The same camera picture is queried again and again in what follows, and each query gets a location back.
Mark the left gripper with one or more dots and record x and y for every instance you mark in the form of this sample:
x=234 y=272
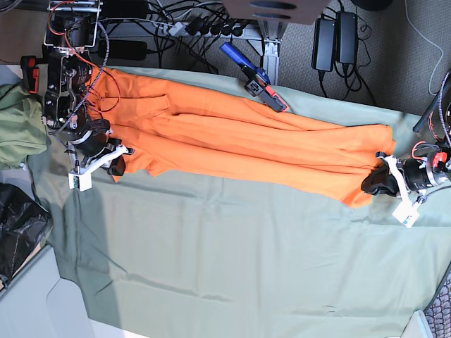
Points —
x=399 y=178

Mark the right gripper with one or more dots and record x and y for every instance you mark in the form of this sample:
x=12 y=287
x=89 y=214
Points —
x=93 y=146

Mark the orange T-shirt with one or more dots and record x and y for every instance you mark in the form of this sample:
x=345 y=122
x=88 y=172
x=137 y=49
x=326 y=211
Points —
x=175 y=126

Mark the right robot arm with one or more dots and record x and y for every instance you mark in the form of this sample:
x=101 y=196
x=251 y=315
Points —
x=72 y=29

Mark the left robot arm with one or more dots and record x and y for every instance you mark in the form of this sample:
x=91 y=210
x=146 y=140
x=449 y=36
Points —
x=437 y=118

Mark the green table cloth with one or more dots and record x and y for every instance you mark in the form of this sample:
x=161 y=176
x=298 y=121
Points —
x=183 y=255

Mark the green garment pile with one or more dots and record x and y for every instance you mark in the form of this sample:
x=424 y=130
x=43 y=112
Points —
x=22 y=132

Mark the black plastic bag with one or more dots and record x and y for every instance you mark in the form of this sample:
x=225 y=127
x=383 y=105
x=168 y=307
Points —
x=23 y=225

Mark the black power brick left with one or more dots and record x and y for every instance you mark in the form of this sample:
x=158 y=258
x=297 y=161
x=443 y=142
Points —
x=127 y=50

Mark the blue clamp at left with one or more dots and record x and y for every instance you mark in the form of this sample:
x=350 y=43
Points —
x=30 y=72

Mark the blue clamp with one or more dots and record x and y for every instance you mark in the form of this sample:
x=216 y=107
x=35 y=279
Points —
x=30 y=72
x=258 y=83

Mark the blue clamp at centre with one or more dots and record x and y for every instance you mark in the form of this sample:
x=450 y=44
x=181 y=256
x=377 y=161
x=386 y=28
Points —
x=258 y=83

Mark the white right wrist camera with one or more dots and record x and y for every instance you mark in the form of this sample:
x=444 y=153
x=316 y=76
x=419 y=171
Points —
x=81 y=181

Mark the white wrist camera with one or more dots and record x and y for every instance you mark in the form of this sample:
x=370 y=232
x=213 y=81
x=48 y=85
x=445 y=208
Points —
x=81 y=181
x=407 y=213

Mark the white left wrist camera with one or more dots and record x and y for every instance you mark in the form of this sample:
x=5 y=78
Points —
x=407 y=213

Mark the aluminium frame post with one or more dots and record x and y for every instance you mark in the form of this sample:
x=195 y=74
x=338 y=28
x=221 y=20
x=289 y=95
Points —
x=272 y=34

